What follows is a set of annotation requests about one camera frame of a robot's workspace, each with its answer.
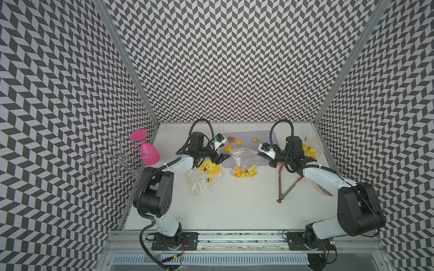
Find duck print resealable bag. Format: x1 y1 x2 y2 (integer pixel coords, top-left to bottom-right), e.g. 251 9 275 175
302 128 324 159

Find lavender plastic tray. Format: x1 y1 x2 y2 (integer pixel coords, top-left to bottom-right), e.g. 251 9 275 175
221 131 270 168

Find red metal tongs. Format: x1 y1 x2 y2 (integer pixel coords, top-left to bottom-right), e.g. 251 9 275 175
276 164 303 203

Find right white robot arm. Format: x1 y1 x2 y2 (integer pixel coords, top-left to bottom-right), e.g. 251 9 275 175
258 136 386 250

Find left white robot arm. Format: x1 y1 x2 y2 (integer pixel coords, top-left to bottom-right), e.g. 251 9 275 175
133 132 230 250

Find pink plastic wine glass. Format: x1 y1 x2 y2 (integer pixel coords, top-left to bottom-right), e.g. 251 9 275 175
130 129 160 166

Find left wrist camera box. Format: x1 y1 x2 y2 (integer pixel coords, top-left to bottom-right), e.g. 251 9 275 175
212 133 227 151

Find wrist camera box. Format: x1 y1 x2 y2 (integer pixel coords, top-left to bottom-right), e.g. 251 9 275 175
212 133 227 151
258 143 279 160

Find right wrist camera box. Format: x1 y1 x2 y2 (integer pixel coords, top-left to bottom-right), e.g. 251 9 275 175
258 143 279 160

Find chrome wire glass rack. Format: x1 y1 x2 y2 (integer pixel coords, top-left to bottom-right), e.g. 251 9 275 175
84 135 141 185

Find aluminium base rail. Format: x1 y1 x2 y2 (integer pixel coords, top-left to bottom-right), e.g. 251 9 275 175
98 229 394 271

